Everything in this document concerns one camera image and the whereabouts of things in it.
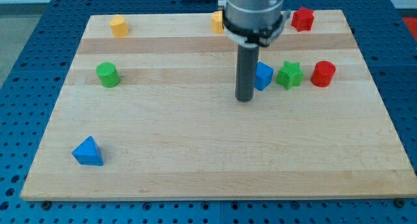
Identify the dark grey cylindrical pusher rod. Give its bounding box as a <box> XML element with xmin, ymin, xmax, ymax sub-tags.
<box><xmin>235</xmin><ymin>45</ymin><xmax>259</xmax><ymax>102</ymax></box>

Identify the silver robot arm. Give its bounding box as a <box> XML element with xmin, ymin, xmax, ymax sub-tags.
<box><xmin>222</xmin><ymin>0</ymin><xmax>290</xmax><ymax>102</ymax></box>

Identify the yellow block behind arm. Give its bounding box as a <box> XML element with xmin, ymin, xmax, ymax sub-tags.
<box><xmin>211</xmin><ymin>10</ymin><xmax>224</xmax><ymax>34</ymax></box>

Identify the blue triangle block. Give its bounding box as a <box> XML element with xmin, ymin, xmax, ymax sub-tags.
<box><xmin>72</xmin><ymin>136</ymin><xmax>104</xmax><ymax>166</ymax></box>

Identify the blue cube block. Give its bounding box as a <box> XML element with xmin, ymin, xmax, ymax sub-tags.
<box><xmin>255</xmin><ymin>62</ymin><xmax>274</xmax><ymax>91</ymax></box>

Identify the green star block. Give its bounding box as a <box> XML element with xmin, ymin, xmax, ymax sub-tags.
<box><xmin>276</xmin><ymin>61</ymin><xmax>304</xmax><ymax>90</ymax></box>

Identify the red star block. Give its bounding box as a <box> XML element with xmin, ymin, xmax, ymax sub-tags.
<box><xmin>291</xmin><ymin>7</ymin><xmax>314</xmax><ymax>32</ymax></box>

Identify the red cylinder block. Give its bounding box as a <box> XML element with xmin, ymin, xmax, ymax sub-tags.
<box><xmin>311</xmin><ymin>61</ymin><xmax>336</xmax><ymax>87</ymax></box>

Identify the wooden board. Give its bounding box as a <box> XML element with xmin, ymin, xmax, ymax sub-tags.
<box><xmin>20</xmin><ymin>10</ymin><xmax>416</xmax><ymax>201</ymax></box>

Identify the yellow cylinder block left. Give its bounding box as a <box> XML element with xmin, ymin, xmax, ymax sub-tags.
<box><xmin>109</xmin><ymin>14</ymin><xmax>129</xmax><ymax>38</ymax></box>

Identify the green cylinder block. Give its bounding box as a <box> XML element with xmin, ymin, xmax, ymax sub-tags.
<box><xmin>96</xmin><ymin>62</ymin><xmax>121</xmax><ymax>88</ymax></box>

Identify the black cable clamp ring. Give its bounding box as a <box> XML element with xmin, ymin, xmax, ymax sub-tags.
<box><xmin>221</xmin><ymin>10</ymin><xmax>291</xmax><ymax>48</ymax></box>

